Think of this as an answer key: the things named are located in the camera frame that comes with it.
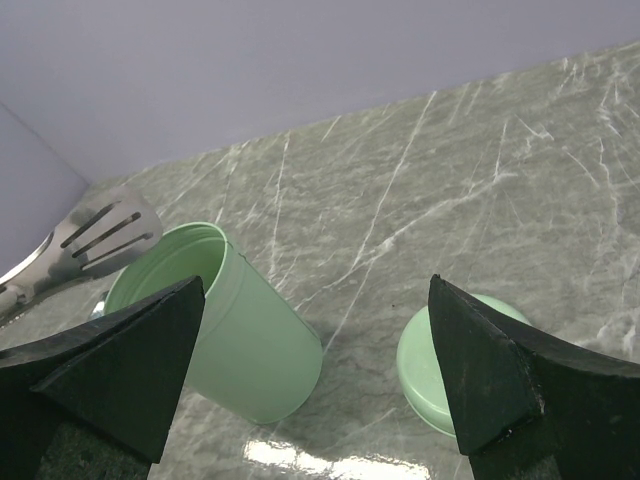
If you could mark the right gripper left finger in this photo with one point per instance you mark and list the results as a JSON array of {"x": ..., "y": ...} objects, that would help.
[{"x": 97, "y": 401}]

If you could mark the mint green canister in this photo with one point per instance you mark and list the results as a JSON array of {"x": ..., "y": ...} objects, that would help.
[{"x": 254, "y": 355}]

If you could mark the mint green lid brown handle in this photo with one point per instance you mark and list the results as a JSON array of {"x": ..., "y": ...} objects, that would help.
[{"x": 420, "y": 375}]

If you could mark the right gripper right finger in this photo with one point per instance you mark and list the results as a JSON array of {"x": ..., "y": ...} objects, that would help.
[{"x": 526, "y": 404}]

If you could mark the steel slotted tongs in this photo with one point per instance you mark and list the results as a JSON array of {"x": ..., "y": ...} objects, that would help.
[{"x": 97, "y": 238}]

